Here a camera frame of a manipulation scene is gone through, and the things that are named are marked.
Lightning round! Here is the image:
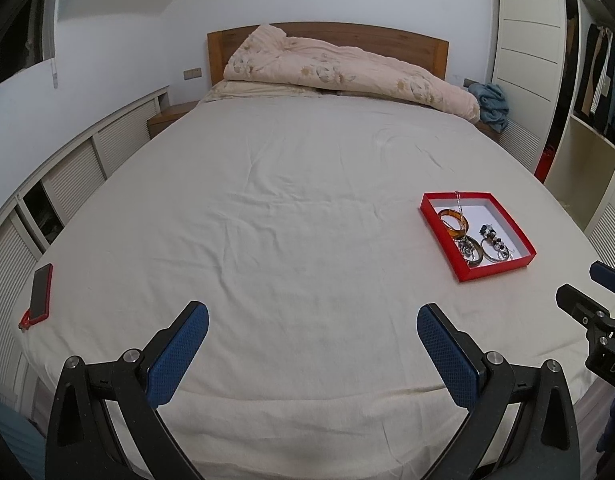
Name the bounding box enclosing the bed with white sheet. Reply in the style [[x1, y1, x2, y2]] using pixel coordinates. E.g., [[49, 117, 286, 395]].
[[14, 95, 615, 476]]

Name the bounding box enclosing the beaded stone bracelet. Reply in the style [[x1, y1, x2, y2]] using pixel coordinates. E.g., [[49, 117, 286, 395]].
[[479, 224, 508, 254]]

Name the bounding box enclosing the dark window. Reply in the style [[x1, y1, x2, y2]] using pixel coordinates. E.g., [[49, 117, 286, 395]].
[[0, 0, 58, 92]]

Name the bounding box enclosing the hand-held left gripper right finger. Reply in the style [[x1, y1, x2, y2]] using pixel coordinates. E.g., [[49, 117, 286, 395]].
[[416, 302, 581, 480]]

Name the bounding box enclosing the wooden nightstand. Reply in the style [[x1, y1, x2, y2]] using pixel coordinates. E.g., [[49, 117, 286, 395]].
[[475, 119, 503, 145], [147, 101, 200, 139]]

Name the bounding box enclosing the red jewelry box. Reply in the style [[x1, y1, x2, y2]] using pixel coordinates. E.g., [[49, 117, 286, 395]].
[[420, 191, 538, 283]]

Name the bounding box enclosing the beige pillow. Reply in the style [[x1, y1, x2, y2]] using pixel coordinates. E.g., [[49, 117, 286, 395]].
[[204, 80, 323, 104]]

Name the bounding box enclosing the white wardrobe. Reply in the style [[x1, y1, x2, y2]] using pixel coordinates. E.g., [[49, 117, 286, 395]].
[[490, 0, 615, 241]]

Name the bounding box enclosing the red cased phone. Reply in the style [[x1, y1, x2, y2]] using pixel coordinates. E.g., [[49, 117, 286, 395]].
[[18, 262, 54, 331]]

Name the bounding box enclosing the row of hanging clothes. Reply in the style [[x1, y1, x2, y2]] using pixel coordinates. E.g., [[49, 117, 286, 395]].
[[572, 17, 615, 147]]

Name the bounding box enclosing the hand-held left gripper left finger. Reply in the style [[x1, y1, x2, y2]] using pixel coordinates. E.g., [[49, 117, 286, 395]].
[[44, 301, 209, 480]]

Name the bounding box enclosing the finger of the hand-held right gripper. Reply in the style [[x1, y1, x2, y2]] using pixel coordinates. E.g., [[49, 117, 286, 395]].
[[556, 284, 613, 329], [589, 261, 615, 289]]

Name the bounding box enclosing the white louvered low cabinet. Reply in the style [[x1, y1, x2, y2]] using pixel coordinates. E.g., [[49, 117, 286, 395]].
[[0, 85, 170, 411]]

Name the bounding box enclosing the dark bangle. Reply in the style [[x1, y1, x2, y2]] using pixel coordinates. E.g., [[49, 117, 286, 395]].
[[480, 239, 516, 264]]

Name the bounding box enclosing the blue cloth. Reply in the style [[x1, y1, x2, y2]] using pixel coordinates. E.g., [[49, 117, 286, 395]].
[[468, 82, 509, 131]]

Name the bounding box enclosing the red bag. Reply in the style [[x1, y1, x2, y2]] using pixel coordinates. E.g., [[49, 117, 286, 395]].
[[536, 145, 557, 181]]

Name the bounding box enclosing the amber bangle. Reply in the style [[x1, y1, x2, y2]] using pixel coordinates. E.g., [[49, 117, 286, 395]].
[[439, 209, 469, 240]]

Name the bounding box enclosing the wooden headboard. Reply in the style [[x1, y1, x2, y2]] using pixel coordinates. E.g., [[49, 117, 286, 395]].
[[207, 21, 451, 86]]

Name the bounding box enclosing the beige floral quilt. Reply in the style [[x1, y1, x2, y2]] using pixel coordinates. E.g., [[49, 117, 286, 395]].
[[222, 24, 481, 123]]

